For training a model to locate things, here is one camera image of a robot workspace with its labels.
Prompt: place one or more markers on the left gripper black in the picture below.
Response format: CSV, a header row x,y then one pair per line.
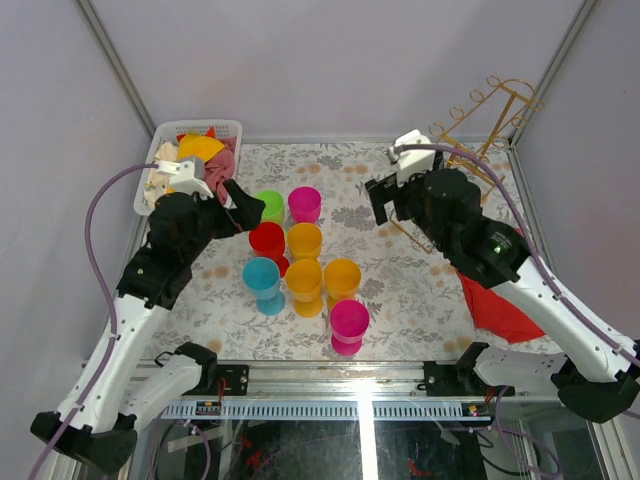
x,y
248,211

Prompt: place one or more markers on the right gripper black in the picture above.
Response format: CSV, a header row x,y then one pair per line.
x,y
386,189

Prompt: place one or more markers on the green plastic wine glass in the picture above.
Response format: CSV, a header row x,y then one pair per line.
x,y
274,210

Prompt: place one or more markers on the red plastic wine glass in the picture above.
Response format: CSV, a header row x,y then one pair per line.
x,y
268,240

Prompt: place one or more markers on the magenta plastic wine glass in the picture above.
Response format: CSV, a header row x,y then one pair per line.
x,y
305,204

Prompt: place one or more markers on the yellow wine glass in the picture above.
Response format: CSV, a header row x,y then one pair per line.
x,y
304,279
342,279
305,241

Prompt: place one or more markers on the teal plastic wine glass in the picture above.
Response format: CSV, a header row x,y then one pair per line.
x,y
261,276

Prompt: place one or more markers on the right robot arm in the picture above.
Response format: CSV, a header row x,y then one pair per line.
x,y
590,378

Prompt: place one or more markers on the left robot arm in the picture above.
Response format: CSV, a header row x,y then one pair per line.
x,y
99,422

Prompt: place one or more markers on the pink cloth in basket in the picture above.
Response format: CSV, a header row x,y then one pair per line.
x,y
220,164

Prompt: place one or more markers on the yellow cloth in basket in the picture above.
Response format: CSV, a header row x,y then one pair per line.
x,y
190,144

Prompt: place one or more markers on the white plastic basket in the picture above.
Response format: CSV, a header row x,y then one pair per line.
x,y
169,132

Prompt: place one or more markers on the red folded cloth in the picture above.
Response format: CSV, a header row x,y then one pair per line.
x,y
496,315

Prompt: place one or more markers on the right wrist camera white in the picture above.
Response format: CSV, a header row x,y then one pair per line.
x,y
412,161

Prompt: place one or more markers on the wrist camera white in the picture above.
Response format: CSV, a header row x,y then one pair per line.
x,y
183,176
412,161

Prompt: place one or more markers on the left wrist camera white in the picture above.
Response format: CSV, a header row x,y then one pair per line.
x,y
183,176

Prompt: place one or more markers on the gold wire glass rack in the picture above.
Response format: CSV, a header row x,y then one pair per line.
x,y
478,113

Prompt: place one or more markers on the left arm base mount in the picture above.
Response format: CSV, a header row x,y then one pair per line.
x,y
220,377

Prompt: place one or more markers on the aluminium front rail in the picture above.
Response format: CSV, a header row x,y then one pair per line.
x,y
280,380

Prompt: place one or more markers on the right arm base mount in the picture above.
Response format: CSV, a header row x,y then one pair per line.
x,y
458,379

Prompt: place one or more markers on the slotted grey cable duct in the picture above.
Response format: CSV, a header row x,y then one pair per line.
x,y
338,410

